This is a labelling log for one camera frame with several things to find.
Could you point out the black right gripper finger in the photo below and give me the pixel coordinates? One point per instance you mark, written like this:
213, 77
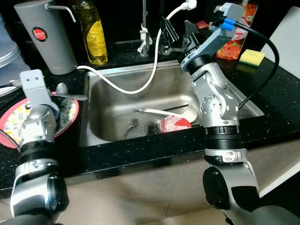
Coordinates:
171, 40
192, 36

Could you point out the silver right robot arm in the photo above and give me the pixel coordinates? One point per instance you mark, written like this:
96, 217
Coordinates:
220, 103

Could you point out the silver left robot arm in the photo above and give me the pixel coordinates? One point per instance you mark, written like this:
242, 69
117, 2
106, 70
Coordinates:
37, 164

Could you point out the chrome kitchen faucet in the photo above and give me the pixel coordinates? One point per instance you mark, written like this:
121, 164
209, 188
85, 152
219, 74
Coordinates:
143, 14

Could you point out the round metal countertop hole cover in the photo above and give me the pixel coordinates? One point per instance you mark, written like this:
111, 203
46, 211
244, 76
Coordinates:
163, 49

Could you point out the small red object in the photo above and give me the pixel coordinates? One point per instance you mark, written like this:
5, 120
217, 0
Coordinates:
201, 24

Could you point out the white tape on faucet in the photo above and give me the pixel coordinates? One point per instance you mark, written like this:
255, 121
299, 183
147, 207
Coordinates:
143, 33

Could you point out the peach hand soap bottle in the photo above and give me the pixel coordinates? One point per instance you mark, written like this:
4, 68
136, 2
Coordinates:
234, 49

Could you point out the yellow sponge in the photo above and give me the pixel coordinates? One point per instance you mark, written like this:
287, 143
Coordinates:
253, 57

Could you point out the white cup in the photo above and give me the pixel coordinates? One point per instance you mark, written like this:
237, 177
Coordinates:
190, 115

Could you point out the white flat spatula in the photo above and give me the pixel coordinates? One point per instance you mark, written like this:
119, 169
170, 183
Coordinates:
154, 112

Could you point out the red and white bowl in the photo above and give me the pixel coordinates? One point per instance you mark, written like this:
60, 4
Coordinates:
176, 124

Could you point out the yellow cooking oil bottle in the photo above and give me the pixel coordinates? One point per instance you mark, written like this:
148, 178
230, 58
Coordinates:
95, 42

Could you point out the metal sink drain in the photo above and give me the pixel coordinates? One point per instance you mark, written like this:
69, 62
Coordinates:
152, 127

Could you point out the stainless steel sink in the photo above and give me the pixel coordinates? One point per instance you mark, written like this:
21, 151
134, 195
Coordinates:
112, 108

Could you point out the white cutting board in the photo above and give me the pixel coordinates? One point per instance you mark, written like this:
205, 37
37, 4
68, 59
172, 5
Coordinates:
286, 37

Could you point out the large metal spoon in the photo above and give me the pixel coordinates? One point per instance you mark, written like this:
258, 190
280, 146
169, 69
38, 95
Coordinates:
62, 89

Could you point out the grey canister with red label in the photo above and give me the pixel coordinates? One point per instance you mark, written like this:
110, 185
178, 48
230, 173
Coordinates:
47, 54

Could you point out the patterned plate with red rim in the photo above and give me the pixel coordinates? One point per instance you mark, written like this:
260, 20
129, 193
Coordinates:
68, 115

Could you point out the beige base cabinet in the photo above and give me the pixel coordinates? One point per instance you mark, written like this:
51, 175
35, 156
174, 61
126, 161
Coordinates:
140, 187

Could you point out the clear plastic container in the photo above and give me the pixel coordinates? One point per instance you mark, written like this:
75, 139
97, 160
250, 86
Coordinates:
7, 61

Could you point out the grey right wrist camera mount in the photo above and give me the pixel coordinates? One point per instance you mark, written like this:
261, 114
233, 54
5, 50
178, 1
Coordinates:
211, 42

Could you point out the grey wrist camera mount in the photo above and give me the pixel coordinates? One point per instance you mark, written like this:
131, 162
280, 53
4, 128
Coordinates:
35, 89
211, 42

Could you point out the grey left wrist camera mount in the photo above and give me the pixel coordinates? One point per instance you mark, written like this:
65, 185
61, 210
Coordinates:
35, 89

